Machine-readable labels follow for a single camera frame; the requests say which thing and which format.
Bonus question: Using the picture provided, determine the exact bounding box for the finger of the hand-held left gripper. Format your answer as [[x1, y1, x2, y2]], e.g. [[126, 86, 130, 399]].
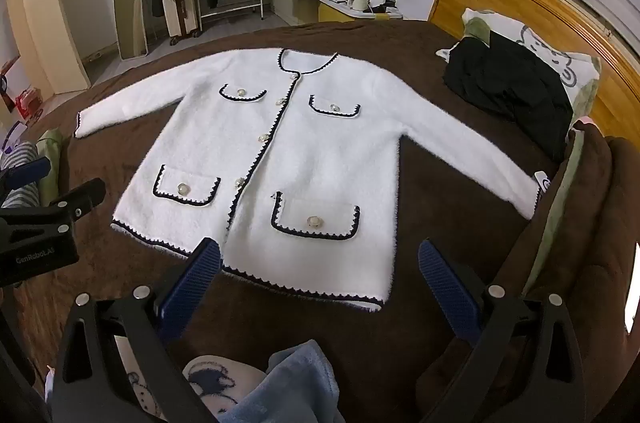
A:
[[0, 179, 107, 236], [0, 157, 52, 208]]

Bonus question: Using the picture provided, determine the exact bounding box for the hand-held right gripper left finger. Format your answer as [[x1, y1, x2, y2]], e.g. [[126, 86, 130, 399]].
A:
[[52, 237, 223, 423]]

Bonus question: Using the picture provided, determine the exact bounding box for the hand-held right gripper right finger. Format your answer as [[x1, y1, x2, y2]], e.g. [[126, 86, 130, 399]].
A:
[[417, 239, 588, 423]]

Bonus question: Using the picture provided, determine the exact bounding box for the white fluffy cardigan black trim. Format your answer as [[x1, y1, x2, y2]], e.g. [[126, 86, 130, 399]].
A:
[[74, 48, 543, 314]]

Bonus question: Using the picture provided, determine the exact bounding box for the striped cloth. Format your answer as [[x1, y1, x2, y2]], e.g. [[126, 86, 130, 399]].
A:
[[0, 142, 41, 208]]

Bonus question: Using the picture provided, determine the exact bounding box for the green cloth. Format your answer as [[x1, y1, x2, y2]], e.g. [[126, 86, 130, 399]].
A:
[[35, 128, 66, 204]]

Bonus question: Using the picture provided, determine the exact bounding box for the red box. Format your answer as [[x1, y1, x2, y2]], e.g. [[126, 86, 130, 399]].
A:
[[15, 88, 43, 118]]

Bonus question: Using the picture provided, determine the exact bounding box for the person's printed pyjama leg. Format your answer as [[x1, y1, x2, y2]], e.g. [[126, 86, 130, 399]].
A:
[[115, 333, 266, 423]]

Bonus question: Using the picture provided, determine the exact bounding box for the cream wardrobe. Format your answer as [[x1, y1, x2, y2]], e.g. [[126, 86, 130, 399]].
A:
[[0, 0, 93, 114]]

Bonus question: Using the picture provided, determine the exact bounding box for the light blue fleece cloth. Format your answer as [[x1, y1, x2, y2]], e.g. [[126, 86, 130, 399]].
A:
[[215, 339, 346, 423]]

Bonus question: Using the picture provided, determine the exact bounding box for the folded brown fleece quilt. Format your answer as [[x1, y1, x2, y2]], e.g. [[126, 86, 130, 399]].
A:
[[415, 118, 640, 423]]

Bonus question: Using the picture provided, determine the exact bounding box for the black garment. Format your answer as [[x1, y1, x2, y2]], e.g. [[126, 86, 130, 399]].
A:
[[442, 30, 575, 161]]

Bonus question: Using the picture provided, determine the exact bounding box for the brown fleece bed blanket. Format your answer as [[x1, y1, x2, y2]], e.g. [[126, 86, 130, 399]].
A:
[[10, 19, 640, 423]]

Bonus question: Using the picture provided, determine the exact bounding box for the white cartoon print pillow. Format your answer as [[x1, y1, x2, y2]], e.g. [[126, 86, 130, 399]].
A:
[[435, 7, 603, 138]]

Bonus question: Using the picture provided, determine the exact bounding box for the yellow nightstand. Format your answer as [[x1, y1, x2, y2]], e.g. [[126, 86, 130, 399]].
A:
[[318, 0, 403, 24]]

